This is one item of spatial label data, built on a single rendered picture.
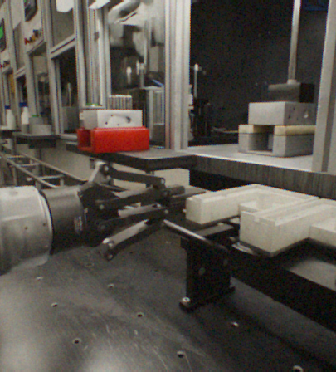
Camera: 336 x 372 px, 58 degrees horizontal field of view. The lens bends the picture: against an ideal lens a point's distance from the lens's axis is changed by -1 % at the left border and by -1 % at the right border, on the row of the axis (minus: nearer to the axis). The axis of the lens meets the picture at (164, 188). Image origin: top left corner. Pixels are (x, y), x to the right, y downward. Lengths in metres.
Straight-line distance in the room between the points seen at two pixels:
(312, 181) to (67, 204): 0.39
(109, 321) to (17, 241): 0.26
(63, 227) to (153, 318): 0.25
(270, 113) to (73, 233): 0.54
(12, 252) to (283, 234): 0.28
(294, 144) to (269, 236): 0.41
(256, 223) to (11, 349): 0.38
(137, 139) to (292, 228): 0.53
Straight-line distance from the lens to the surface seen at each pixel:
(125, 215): 0.40
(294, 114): 0.76
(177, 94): 0.81
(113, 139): 0.78
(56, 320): 0.56
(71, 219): 0.34
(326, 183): 0.55
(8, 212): 0.33
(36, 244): 0.33
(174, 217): 1.13
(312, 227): 0.42
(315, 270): 0.38
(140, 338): 0.50
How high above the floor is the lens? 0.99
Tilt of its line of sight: 13 degrees down
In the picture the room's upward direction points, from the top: straight up
